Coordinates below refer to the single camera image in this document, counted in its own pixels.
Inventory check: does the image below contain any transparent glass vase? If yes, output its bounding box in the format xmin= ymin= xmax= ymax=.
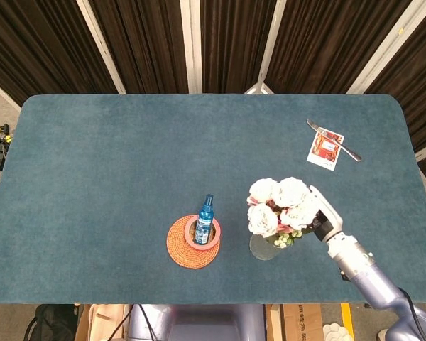
xmin=248 ymin=234 xmax=285 ymax=261

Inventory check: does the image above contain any yellow floor tape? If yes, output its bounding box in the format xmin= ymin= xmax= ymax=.
xmin=340 ymin=302 xmax=354 ymax=338

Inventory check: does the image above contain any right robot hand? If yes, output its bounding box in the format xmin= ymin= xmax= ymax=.
xmin=307 ymin=184 xmax=344 ymax=244

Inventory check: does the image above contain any cardboard box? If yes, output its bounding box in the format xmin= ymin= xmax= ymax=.
xmin=282 ymin=303 xmax=324 ymax=341

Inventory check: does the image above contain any red printed card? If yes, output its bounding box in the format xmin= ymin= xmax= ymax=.
xmin=307 ymin=130 xmax=345 ymax=170

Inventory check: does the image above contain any black bag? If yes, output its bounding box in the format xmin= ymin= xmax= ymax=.
xmin=23 ymin=303 xmax=80 ymax=341

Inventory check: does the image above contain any teal blue carpeted table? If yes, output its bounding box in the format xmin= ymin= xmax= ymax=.
xmin=0 ymin=93 xmax=426 ymax=305

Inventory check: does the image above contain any silver table knife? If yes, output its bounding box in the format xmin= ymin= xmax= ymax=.
xmin=306 ymin=119 xmax=362 ymax=163

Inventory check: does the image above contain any purple robot torso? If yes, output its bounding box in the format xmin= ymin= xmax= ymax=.
xmin=127 ymin=303 xmax=267 ymax=341

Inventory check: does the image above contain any blue spray bottle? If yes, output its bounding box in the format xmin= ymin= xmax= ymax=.
xmin=193 ymin=193 xmax=214 ymax=245

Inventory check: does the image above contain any white garlic bulb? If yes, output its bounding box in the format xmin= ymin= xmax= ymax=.
xmin=322 ymin=322 xmax=354 ymax=341

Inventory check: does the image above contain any orange woven coaster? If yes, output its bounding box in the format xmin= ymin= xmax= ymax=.
xmin=165 ymin=214 xmax=222 ymax=269

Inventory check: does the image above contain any pink artificial flower bouquet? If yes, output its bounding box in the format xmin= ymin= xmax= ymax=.
xmin=246 ymin=176 xmax=322 ymax=249

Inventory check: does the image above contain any pink tape roll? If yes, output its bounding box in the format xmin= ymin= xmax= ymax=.
xmin=184 ymin=216 xmax=222 ymax=249

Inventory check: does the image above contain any wooden crate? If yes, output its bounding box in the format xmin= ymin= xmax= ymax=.
xmin=74 ymin=303 xmax=131 ymax=341

